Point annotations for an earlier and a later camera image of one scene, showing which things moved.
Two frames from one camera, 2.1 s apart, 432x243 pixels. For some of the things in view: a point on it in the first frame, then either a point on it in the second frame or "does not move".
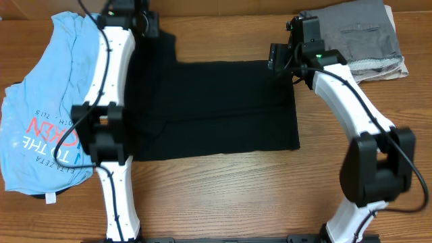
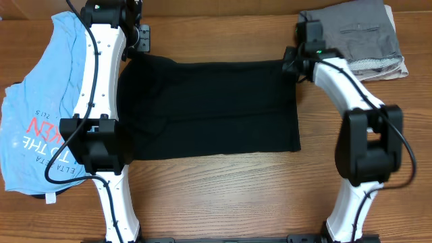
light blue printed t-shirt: [39, 154] does not move
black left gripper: [153, 18] → [144, 44]
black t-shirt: [192, 106] does not move
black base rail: [291, 238] does not move
